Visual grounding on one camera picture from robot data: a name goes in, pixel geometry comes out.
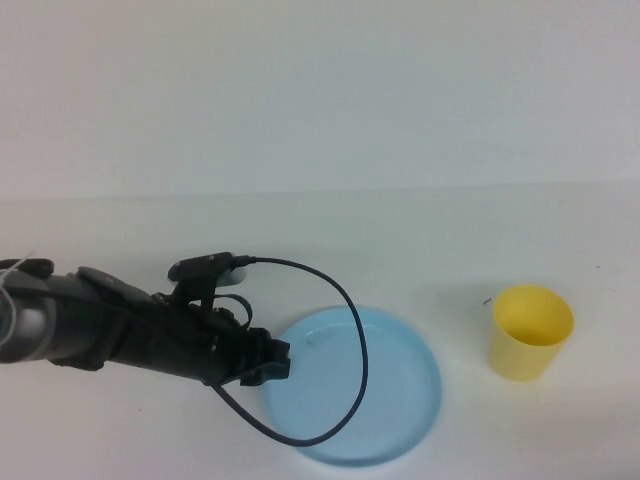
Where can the yellow plastic cup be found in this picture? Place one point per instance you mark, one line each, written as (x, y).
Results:
(520, 362)

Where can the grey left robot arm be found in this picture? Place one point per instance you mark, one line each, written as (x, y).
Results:
(65, 325)

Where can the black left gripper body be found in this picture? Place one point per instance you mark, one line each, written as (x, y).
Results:
(190, 345)

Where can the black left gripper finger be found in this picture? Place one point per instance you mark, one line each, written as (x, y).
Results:
(267, 375)
(275, 350)

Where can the light blue round plate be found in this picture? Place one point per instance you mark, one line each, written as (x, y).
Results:
(400, 390)

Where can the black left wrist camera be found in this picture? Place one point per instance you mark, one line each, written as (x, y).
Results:
(205, 267)

